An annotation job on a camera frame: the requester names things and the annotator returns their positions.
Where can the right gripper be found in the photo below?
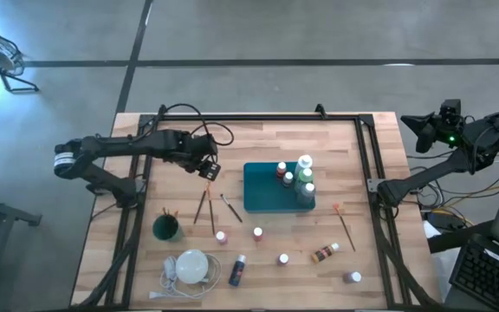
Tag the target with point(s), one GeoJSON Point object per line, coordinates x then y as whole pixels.
{"type": "Point", "coordinates": [451, 130]}

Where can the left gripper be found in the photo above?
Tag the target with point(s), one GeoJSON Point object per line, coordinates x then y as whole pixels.
{"type": "Point", "coordinates": [186, 156]}

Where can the paintbrush with orange tip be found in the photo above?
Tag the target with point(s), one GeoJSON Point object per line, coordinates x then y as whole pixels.
{"type": "Point", "coordinates": [200, 207]}
{"type": "Point", "coordinates": [345, 229]}

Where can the small pink paint bottle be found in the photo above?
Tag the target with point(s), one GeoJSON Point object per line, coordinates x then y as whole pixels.
{"type": "Point", "coordinates": [221, 237]}

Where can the small orange paint bottle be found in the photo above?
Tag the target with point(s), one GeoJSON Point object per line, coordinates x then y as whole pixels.
{"type": "Point", "coordinates": [281, 169]}
{"type": "Point", "coordinates": [257, 234]}

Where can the large white paint bottle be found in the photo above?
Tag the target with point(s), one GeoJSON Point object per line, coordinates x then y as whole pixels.
{"type": "Point", "coordinates": [303, 164]}

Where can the large green paint bottle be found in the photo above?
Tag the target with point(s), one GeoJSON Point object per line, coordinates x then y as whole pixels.
{"type": "Point", "coordinates": [305, 177]}

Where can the small blue paint bottle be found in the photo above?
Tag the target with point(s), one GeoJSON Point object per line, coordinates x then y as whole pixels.
{"type": "Point", "coordinates": [237, 272]}

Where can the small magenta paint bottle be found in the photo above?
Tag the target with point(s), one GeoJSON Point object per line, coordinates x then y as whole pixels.
{"type": "Point", "coordinates": [283, 259]}

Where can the small yellow ochre paint bottle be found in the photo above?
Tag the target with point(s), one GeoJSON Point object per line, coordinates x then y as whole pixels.
{"type": "Point", "coordinates": [324, 253]}

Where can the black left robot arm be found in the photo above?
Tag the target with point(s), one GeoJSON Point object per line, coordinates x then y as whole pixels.
{"type": "Point", "coordinates": [115, 145]}

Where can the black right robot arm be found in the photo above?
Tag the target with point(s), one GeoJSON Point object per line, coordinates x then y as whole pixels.
{"type": "Point", "coordinates": [427, 177]}

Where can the small purple paint bottle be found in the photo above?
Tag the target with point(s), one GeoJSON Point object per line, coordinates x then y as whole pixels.
{"type": "Point", "coordinates": [351, 277]}

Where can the teal plastic bin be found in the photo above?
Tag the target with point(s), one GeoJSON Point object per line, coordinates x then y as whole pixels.
{"type": "Point", "coordinates": [262, 190]}

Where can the green plastic cup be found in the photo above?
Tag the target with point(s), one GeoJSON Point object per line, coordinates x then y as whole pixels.
{"type": "Point", "coordinates": [165, 229]}

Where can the metal bowl with tool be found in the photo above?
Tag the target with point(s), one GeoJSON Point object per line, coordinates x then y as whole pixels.
{"type": "Point", "coordinates": [192, 266]}

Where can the black keyboard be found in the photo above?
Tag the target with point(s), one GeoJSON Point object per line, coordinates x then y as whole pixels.
{"type": "Point", "coordinates": [487, 277]}

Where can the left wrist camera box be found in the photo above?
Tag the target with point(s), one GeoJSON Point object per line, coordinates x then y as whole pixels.
{"type": "Point", "coordinates": [207, 144]}

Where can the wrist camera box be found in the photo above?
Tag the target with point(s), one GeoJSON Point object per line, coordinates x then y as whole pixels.
{"type": "Point", "coordinates": [207, 144]}
{"type": "Point", "coordinates": [451, 107]}

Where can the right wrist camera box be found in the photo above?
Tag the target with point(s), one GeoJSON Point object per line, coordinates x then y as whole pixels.
{"type": "Point", "coordinates": [451, 107]}

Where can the black aluminium table frame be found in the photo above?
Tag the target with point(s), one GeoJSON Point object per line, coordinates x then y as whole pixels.
{"type": "Point", "coordinates": [254, 117]}

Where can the silver mounting bracket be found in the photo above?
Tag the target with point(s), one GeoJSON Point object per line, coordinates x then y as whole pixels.
{"type": "Point", "coordinates": [373, 185]}

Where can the black frame clamp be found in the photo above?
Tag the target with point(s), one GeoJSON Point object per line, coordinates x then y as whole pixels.
{"type": "Point", "coordinates": [320, 110]}

